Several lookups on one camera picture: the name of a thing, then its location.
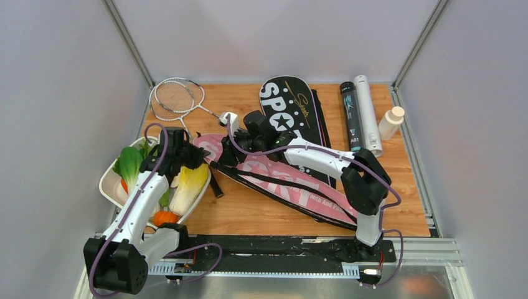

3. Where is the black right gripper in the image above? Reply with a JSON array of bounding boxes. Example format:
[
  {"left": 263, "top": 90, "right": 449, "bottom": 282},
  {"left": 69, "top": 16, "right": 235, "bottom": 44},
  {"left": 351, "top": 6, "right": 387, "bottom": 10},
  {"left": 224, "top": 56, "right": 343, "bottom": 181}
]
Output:
[{"left": 217, "top": 128, "right": 265, "bottom": 168}]

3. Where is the black racket cover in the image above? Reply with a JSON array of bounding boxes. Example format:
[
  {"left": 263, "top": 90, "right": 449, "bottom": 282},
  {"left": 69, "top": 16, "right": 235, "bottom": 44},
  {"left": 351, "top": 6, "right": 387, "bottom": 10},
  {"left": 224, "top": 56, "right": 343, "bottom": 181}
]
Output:
[{"left": 258, "top": 75, "right": 337, "bottom": 189}]

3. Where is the pink racket cover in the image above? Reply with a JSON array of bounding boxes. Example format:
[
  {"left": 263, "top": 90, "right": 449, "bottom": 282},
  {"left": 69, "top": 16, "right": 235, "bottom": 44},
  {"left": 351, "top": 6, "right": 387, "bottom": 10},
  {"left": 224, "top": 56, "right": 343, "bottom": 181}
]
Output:
[{"left": 193, "top": 133, "right": 357, "bottom": 231}]

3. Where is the black shuttlecock tube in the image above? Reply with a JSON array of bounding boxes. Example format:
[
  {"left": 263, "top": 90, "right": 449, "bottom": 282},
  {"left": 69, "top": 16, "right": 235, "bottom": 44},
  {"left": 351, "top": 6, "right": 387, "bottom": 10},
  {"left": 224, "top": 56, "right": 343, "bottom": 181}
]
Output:
[{"left": 339, "top": 81, "right": 365, "bottom": 152}]

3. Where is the white shuttlecock tube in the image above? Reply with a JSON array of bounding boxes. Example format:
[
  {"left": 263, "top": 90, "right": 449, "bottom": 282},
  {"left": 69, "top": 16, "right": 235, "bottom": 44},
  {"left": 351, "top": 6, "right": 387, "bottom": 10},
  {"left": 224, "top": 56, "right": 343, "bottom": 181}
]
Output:
[{"left": 352, "top": 75, "right": 384, "bottom": 158}]

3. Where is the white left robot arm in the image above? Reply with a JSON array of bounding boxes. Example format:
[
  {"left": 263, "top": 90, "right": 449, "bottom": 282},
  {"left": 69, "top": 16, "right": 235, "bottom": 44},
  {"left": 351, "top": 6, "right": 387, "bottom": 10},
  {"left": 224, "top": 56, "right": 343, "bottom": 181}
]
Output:
[{"left": 83, "top": 127, "right": 204, "bottom": 298}]

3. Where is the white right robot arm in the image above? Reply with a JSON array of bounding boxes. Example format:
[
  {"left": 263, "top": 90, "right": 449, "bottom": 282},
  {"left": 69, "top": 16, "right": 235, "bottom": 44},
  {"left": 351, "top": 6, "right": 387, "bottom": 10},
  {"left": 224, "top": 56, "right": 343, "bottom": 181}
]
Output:
[{"left": 211, "top": 111, "right": 392, "bottom": 260}]

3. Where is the yellow white cabbage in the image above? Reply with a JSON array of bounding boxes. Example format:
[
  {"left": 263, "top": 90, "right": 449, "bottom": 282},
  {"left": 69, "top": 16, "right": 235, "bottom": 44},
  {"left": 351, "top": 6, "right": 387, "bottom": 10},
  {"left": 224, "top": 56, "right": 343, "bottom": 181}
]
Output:
[{"left": 169, "top": 163, "right": 209, "bottom": 216}]

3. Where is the green leafy vegetable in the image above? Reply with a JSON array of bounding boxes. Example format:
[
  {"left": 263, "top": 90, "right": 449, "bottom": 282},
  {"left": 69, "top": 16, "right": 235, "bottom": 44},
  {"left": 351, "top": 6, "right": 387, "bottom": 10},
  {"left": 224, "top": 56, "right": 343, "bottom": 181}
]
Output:
[{"left": 139, "top": 140, "right": 170, "bottom": 208}]

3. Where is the white silver racket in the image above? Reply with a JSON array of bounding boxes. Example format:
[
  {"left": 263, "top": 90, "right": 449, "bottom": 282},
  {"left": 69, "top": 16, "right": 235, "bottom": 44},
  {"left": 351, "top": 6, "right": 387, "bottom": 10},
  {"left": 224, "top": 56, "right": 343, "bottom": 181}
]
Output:
[{"left": 151, "top": 78, "right": 206, "bottom": 139}]

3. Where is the green bok choy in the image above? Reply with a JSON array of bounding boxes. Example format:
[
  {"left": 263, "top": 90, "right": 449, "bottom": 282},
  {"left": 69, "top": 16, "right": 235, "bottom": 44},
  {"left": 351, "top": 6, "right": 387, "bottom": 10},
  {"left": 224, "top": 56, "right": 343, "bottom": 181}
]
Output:
[{"left": 112, "top": 146, "right": 144, "bottom": 194}]

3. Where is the orange carrot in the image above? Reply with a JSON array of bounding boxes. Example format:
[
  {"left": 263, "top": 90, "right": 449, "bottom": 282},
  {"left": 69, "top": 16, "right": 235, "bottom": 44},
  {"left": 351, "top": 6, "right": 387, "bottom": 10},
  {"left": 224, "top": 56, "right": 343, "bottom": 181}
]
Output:
[{"left": 153, "top": 211, "right": 179, "bottom": 227}]

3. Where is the white vegetable tray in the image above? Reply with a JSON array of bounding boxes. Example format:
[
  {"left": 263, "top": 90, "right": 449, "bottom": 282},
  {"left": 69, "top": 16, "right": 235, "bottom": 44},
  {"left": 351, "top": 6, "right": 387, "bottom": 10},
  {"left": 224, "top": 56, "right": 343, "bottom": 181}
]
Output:
[{"left": 98, "top": 136, "right": 214, "bottom": 229}]

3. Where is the cream bottle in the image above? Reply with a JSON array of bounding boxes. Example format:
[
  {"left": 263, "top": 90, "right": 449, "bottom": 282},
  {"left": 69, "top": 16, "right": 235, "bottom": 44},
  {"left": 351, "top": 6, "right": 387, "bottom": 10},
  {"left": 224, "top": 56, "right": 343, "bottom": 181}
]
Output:
[{"left": 378, "top": 106, "right": 405, "bottom": 141}]

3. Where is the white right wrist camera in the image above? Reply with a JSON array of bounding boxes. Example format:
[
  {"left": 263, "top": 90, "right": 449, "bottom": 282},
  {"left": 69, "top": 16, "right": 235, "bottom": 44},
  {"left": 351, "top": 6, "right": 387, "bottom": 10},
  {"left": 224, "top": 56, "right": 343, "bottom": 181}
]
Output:
[{"left": 219, "top": 112, "right": 240, "bottom": 136}]

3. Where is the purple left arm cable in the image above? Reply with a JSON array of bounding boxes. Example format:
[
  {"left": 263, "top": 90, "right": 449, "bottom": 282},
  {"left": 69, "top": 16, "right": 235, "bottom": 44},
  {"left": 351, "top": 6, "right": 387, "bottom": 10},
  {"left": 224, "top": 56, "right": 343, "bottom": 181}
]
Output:
[{"left": 88, "top": 122, "right": 224, "bottom": 299}]

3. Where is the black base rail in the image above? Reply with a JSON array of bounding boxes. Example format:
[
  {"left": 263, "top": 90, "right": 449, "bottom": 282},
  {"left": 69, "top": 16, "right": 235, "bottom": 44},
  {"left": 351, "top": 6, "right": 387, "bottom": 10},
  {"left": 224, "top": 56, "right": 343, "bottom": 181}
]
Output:
[{"left": 178, "top": 235, "right": 398, "bottom": 273}]

